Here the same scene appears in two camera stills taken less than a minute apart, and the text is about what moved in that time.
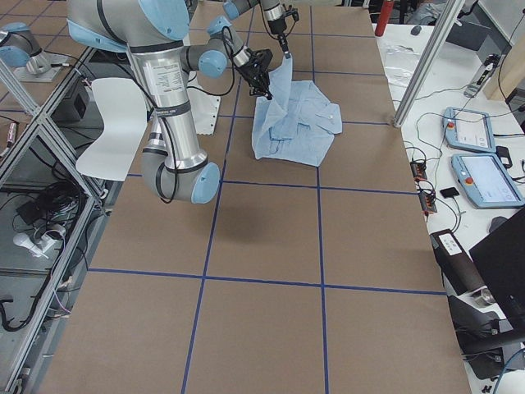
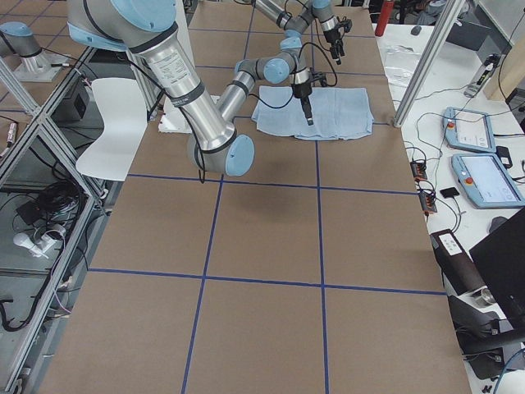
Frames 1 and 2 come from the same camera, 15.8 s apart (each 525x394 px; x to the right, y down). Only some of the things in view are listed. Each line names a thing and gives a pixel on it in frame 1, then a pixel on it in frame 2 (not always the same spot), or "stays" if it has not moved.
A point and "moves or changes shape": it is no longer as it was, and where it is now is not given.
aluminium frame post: [439, 35] stays
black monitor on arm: [500, 258] stays
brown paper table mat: [292, 277] stays
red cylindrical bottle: [384, 17] stays
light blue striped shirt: [295, 123] moves or changes shape
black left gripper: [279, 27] -> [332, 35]
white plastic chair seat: [125, 118] stays
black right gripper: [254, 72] -> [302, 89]
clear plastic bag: [399, 64] stays
